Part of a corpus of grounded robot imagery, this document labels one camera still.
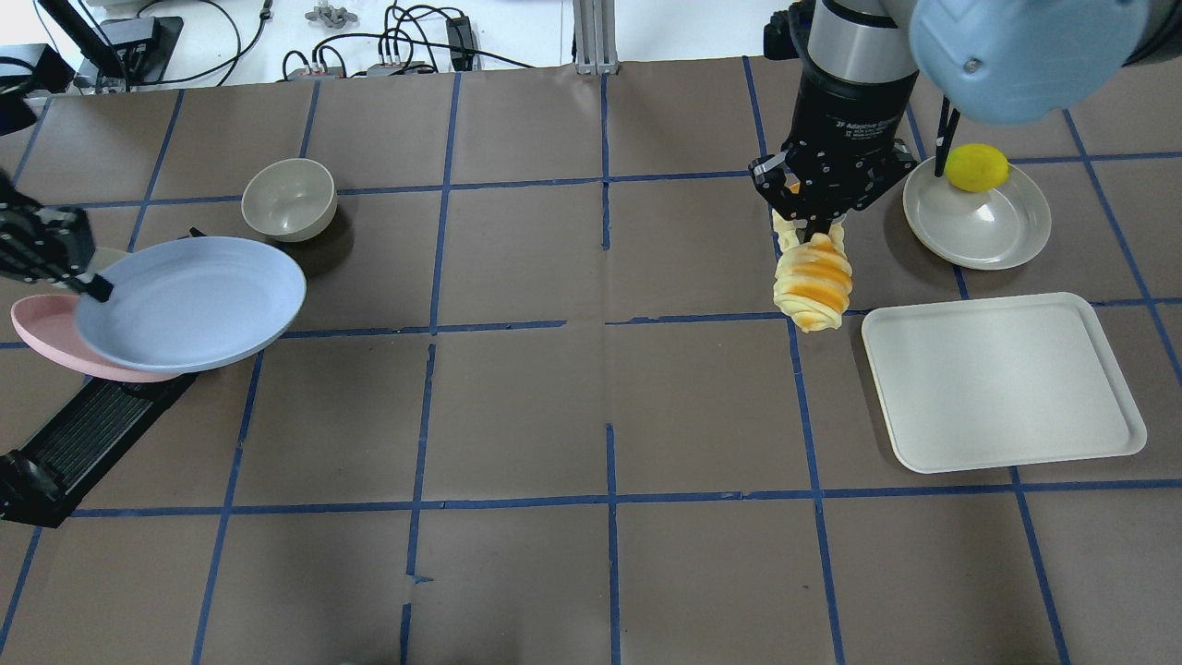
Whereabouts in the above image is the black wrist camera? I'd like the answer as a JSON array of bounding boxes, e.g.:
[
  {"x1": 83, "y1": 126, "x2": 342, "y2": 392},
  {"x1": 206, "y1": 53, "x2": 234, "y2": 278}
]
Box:
[{"x1": 764, "y1": 1, "x2": 816, "y2": 61}]

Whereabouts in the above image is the twisted yellow bread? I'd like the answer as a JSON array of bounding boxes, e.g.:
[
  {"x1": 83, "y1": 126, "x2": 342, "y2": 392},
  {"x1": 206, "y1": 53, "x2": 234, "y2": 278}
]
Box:
[{"x1": 772, "y1": 211, "x2": 853, "y2": 333}]

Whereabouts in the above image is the pink plate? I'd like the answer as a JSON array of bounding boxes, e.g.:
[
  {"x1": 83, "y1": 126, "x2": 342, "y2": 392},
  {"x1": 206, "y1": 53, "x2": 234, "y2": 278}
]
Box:
[{"x1": 9, "y1": 294, "x2": 180, "y2": 383}]

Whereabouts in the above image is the white shallow dish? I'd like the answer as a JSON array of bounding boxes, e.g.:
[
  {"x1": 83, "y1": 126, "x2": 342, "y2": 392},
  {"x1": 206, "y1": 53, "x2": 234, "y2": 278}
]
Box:
[{"x1": 902, "y1": 157, "x2": 1052, "y2": 270}]

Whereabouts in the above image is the blue plate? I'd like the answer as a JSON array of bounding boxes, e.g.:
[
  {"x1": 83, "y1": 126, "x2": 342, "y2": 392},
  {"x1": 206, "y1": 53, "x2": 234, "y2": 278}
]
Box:
[{"x1": 74, "y1": 236, "x2": 307, "y2": 373}]

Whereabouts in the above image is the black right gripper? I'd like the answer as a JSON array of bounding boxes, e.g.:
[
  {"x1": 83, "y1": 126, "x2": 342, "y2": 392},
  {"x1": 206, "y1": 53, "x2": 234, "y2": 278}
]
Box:
[{"x1": 751, "y1": 73, "x2": 918, "y2": 248}]

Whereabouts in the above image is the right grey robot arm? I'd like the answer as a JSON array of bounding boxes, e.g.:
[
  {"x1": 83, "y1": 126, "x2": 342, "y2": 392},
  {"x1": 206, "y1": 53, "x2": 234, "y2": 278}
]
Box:
[{"x1": 751, "y1": 1, "x2": 1178, "y2": 246}]

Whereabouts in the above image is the aluminium frame post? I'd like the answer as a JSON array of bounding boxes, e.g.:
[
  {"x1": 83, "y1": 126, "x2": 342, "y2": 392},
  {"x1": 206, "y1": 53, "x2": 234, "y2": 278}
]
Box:
[{"x1": 573, "y1": 0, "x2": 621, "y2": 76}]

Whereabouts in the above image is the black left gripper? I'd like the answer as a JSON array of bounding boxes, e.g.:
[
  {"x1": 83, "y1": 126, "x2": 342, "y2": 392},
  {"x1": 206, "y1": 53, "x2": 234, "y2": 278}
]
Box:
[{"x1": 1, "y1": 170, "x2": 113, "y2": 304}]

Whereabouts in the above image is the yellow lemon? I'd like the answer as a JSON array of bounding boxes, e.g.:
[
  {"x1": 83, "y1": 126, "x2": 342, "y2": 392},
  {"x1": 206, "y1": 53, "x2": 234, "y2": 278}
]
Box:
[{"x1": 943, "y1": 143, "x2": 1009, "y2": 193}]

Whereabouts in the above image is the beige bowl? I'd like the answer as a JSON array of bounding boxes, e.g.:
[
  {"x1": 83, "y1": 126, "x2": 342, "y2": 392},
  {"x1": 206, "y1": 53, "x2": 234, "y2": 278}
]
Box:
[{"x1": 240, "y1": 157, "x2": 338, "y2": 243}]

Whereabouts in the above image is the black plate rack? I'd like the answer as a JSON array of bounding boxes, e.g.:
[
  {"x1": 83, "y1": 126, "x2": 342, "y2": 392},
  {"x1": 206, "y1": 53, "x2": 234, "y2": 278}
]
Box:
[{"x1": 1, "y1": 373, "x2": 196, "y2": 527}]

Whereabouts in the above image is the white rectangular tray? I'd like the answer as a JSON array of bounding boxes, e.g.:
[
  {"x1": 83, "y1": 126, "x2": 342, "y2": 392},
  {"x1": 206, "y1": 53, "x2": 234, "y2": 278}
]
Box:
[{"x1": 862, "y1": 292, "x2": 1148, "y2": 472}]

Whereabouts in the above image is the black cables bundle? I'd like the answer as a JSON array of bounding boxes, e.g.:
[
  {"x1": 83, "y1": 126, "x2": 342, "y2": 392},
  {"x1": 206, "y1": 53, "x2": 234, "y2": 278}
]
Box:
[{"x1": 281, "y1": 0, "x2": 537, "y2": 82}]

